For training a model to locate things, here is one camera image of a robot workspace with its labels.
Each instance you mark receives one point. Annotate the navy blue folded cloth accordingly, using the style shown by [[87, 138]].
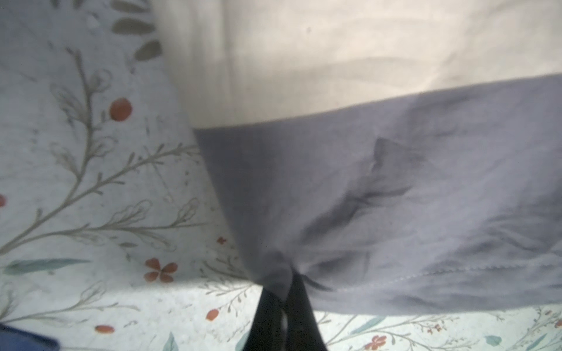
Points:
[[12, 339]]

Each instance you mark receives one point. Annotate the floral table cloth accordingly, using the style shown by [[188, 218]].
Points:
[[112, 234]]

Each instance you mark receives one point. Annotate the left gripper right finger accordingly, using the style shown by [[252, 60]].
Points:
[[302, 329]]

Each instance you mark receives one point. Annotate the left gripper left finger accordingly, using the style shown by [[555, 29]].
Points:
[[267, 332]]

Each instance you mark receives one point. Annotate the beige and grey pillowcase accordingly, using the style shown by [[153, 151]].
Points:
[[403, 157]]

